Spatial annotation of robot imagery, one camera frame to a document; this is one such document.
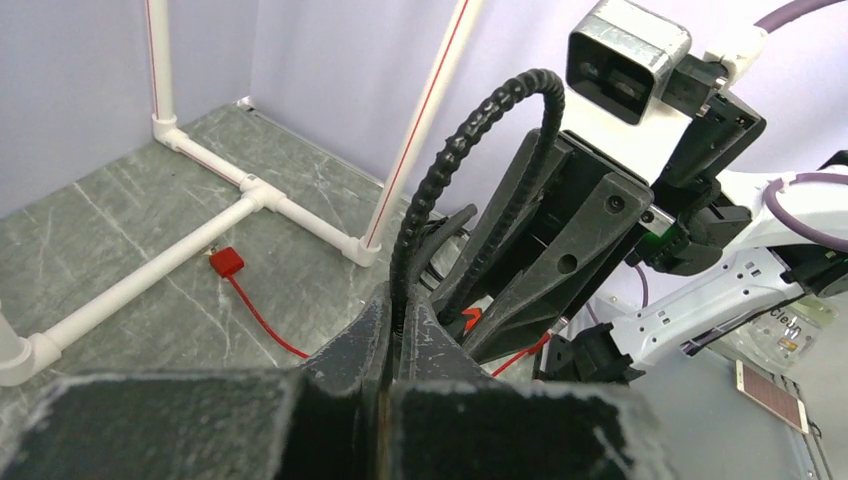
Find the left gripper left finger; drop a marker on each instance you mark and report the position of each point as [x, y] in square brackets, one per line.
[308, 422]

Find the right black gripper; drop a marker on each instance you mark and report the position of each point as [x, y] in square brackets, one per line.
[585, 228]

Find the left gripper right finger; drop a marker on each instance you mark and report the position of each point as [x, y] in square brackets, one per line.
[452, 420]

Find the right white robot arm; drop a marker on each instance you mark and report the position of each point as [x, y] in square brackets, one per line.
[659, 194]

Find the smartphone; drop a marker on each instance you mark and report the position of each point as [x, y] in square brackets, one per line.
[766, 393]

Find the red handled tool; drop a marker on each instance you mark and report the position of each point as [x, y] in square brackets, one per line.
[471, 317]

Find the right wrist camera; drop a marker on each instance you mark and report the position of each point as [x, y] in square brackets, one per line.
[621, 56]

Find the red cable lock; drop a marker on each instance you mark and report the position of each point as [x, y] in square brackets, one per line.
[228, 262]

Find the white PVC pipe frame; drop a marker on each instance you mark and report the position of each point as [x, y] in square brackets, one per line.
[87, 195]

